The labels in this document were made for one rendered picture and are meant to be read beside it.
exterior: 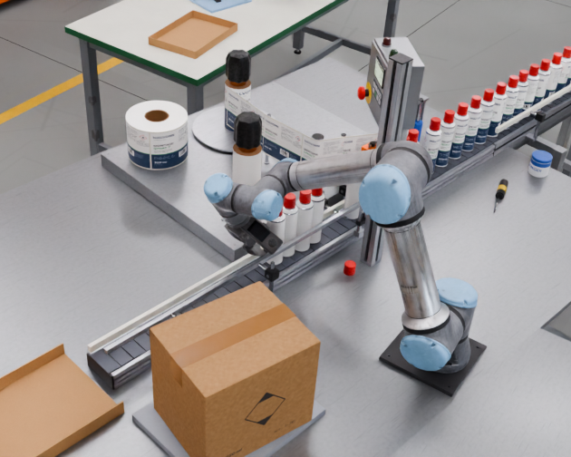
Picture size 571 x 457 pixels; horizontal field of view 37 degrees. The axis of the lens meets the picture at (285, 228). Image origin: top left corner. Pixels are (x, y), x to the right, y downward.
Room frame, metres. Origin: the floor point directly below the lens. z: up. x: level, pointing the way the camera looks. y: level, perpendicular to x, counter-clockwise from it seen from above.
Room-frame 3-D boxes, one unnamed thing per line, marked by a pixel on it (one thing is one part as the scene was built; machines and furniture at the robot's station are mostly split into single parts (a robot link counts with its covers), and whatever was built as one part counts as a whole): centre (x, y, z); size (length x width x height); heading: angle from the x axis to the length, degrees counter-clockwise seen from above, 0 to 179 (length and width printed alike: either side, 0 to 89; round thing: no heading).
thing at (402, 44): (2.08, -0.26, 1.38); 0.17 x 0.10 x 0.19; 12
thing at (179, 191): (2.45, 0.12, 0.86); 0.80 x 0.67 x 0.05; 137
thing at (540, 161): (2.54, -0.87, 0.87); 0.07 x 0.07 x 0.07
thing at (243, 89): (2.60, 0.20, 1.04); 0.09 x 0.09 x 0.29
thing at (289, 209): (1.94, -0.01, 0.98); 0.05 x 0.05 x 0.20
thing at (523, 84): (2.80, -0.81, 0.98); 0.05 x 0.05 x 0.20
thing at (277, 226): (1.90, 0.03, 0.98); 0.05 x 0.05 x 0.20
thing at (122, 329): (1.87, 0.10, 0.91); 1.07 x 0.01 x 0.02; 137
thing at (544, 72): (2.90, -0.91, 0.98); 0.05 x 0.05 x 0.20
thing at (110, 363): (2.06, -0.12, 0.86); 1.65 x 0.08 x 0.04; 137
